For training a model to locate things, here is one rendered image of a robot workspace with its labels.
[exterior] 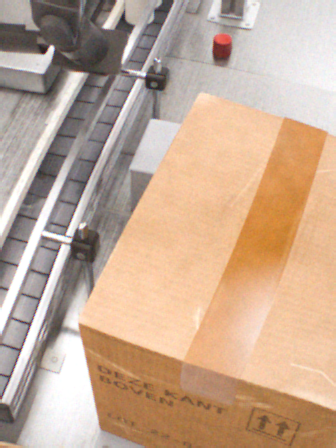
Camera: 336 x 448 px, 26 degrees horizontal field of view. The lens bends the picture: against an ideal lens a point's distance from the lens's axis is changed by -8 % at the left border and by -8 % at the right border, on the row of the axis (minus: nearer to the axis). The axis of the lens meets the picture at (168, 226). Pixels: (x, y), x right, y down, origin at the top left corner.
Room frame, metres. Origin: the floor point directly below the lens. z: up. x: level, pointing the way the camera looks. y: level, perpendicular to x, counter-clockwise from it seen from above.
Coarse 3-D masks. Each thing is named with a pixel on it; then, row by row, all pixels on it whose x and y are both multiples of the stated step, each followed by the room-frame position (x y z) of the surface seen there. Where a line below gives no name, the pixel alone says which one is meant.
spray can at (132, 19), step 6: (126, 0) 1.01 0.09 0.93; (132, 0) 1.01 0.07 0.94; (138, 0) 1.00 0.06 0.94; (144, 0) 1.01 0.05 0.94; (126, 6) 1.02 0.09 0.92; (132, 6) 1.01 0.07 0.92; (138, 6) 1.00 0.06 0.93; (144, 6) 1.01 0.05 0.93; (126, 12) 1.02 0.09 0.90; (132, 12) 1.01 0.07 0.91; (138, 12) 1.00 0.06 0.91; (126, 18) 1.02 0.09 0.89; (132, 18) 1.01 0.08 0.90; (138, 18) 1.00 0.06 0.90; (150, 18) 1.01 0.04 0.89; (132, 24) 1.01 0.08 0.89
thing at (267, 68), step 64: (192, 0) 1.16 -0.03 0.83; (256, 0) 1.17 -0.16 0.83; (320, 0) 1.17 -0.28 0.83; (192, 64) 0.96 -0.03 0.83; (256, 64) 0.97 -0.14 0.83; (320, 64) 0.99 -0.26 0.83; (0, 128) 0.80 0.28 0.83; (0, 192) 0.66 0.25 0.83; (128, 192) 0.67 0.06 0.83; (64, 320) 0.46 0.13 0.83; (64, 384) 0.36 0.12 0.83
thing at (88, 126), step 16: (144, 16) 0.93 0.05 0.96; (128, 48) 0.84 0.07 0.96; (112, 80) 0.77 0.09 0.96; (96, 112) 0.70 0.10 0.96; (80, 144) 0.64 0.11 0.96; (64, 176) 0.58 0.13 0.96; (48, 208) 0.53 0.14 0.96; (48, 224) 0.52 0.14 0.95; (32, 240) 0.49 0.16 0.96; (32, 256) 0.47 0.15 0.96; (16, 272) 0.44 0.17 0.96; (16, 288) 0.42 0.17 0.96; (16, 304) 0.40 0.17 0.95; (0, 320) 0.38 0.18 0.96; (0, 336) 0.36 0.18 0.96
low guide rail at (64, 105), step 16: (112, 16) 0.99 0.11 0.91; (80, 80) 0.82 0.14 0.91; (64, 96) 0.78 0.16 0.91; (64, 112) 0.75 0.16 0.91; (48, 128) 0.71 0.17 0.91; (48, 144) 0.69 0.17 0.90; (32, 160) 0.65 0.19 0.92; (32, 176) 0.63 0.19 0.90; (16, 192) 0.60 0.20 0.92; (16, 208) 0.58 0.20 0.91; (0, 224) 0.54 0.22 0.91; (0, 240) 0.52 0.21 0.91
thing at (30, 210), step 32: (128, 32) 0.99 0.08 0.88; (128, 64) 0.90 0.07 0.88; (96, 96) 0.82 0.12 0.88; (128, 96) 0.84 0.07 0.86; (64, 128) 0.75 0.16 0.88; (96, 128) 0.75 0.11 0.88; (64, 160) 0.68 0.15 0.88; (96, 160) 0.69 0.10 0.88; (32, 192) 0.62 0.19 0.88; (64, 192) 0.62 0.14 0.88; (32, 224) 0.57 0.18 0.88; (64, 224) 0.57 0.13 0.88; (0, 256) 0.52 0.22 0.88; (0, 288) 0.47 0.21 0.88; (32, 288) 0.47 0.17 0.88; (32, 320) 0.44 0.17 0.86; (0, 352) 0.38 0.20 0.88; (0, 384) 0.33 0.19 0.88
